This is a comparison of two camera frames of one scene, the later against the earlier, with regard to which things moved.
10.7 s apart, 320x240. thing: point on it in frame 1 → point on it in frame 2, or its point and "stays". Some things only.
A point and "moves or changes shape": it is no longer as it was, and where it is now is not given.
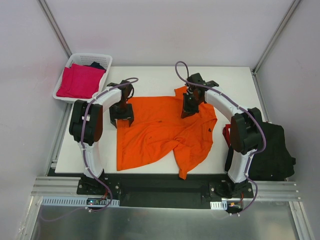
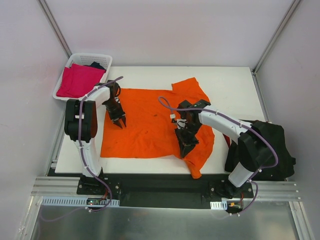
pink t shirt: x=80 y=81 stays
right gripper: x=189 y=108 → x=186 y=136
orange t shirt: x=158 y=133 moves or changes shape
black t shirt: x=275 y=163 stays
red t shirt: x=226 y=134 stays
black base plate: x=164 y=191 stays
